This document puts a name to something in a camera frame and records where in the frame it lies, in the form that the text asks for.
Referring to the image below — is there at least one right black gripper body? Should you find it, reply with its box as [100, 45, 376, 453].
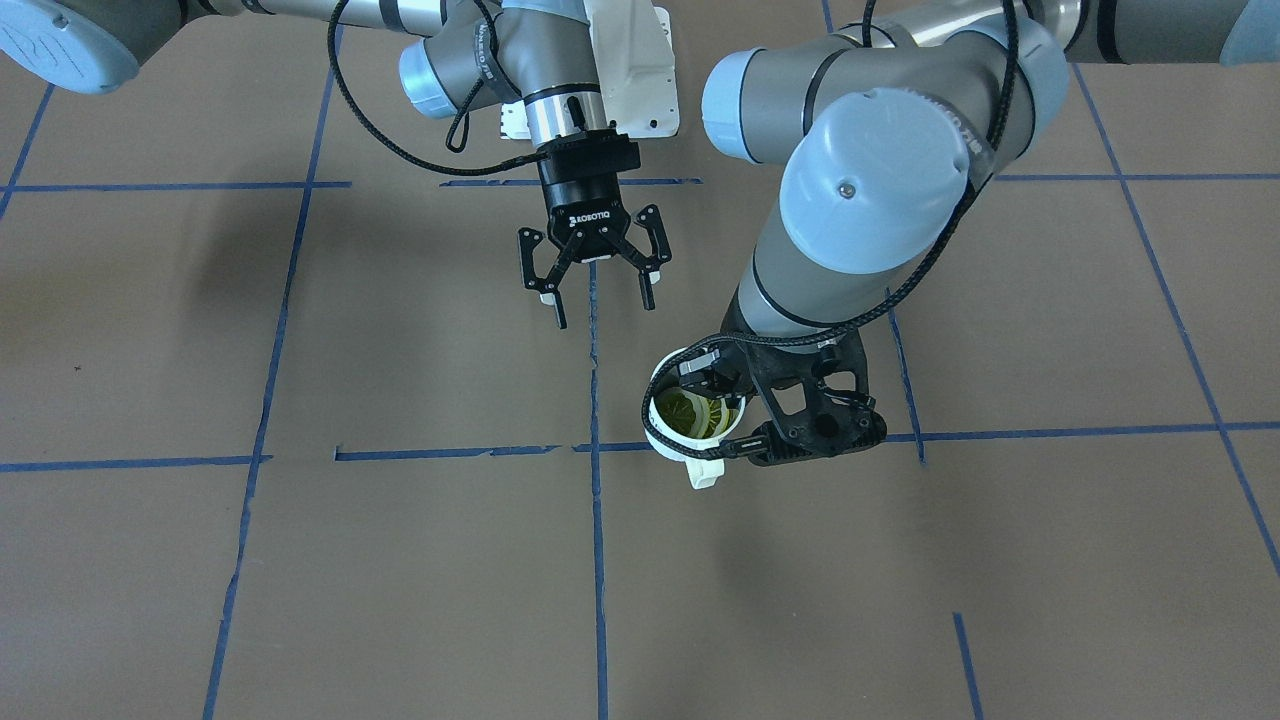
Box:
[538, 132, 641, 263]

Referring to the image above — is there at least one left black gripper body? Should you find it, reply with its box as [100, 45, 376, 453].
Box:
[718, 300, 861, 373]

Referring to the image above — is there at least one yellow lemon slice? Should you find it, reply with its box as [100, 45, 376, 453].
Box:
[655, 387, 740, 439]

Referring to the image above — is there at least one white mug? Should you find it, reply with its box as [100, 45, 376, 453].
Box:
[646, 370, 748, 489]

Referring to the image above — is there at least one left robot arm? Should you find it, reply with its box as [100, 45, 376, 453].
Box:
[655, 1, 1277, 405]

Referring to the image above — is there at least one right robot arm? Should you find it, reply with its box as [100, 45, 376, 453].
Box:
[1, 1, 681, 327]

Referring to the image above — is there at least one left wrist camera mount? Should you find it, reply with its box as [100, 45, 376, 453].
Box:
[744, 331, 888, 468]

